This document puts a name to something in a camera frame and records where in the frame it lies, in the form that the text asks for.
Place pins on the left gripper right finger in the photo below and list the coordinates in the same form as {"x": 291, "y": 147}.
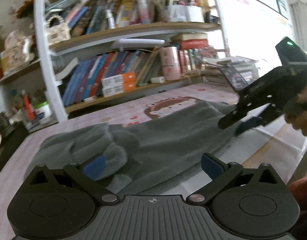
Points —
{"x": 221, "y": 176}

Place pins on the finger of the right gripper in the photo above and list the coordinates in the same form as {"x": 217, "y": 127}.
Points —
{"x": 237, "y": 115}
{"x": 268, "y": 115}

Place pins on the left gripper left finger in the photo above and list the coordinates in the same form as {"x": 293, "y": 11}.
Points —
{"x": 84, "y": 175}

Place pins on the grey fleece sweater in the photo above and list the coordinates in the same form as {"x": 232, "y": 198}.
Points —
{"x": 147, "y": 158}

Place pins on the person right hand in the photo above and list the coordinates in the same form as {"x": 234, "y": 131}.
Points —
{"x": 299, "y": 120}

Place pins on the pink checkered table mat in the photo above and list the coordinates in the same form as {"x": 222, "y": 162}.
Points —
{"x": 278, "y": 143}

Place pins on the white jar green lid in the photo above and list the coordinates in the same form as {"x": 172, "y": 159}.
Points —
{"x": 43, "y": 113}

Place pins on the red orange pen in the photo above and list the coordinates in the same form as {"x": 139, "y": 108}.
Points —
{"x": 27, "y": 105}

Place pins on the small white box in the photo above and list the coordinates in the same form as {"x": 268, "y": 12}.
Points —
{"x": 160, "y": 79}

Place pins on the row of leaning books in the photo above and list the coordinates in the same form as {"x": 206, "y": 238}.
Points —
{"x": 81, "y": 79}

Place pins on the orange white box lower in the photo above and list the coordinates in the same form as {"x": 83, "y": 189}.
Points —
{"x": 118, "y": 89}

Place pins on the white paper sheet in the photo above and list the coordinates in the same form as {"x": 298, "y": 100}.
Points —
{"x": 136, "y": 43}

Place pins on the white wooden bookshelf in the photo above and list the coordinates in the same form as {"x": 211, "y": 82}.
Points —
{"x": 25, "y": 42}

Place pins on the white quilted handbag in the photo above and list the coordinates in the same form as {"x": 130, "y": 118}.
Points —
{"x": 57, "y": 30}

